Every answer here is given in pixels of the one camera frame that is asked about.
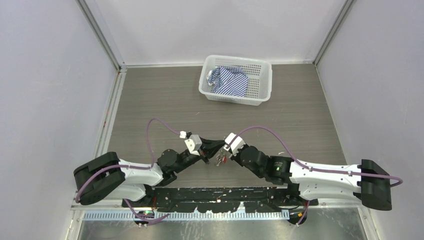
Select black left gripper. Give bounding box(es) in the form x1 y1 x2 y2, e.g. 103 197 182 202
173 136 225 174

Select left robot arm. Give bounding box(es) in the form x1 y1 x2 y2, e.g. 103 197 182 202
73 134 226 207

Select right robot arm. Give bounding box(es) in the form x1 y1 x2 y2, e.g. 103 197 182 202
223 144 392 211

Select white plastic basket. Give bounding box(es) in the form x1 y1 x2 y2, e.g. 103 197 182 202
198 55 273 106

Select blue striped shirt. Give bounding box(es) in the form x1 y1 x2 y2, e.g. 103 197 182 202
206 65 249 97

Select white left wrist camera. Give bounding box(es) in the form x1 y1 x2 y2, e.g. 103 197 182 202
179 131 203 156

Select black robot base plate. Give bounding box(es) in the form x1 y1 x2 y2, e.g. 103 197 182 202
129 187 307 213

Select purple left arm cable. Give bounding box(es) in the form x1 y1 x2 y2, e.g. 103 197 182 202
74 117 186 227

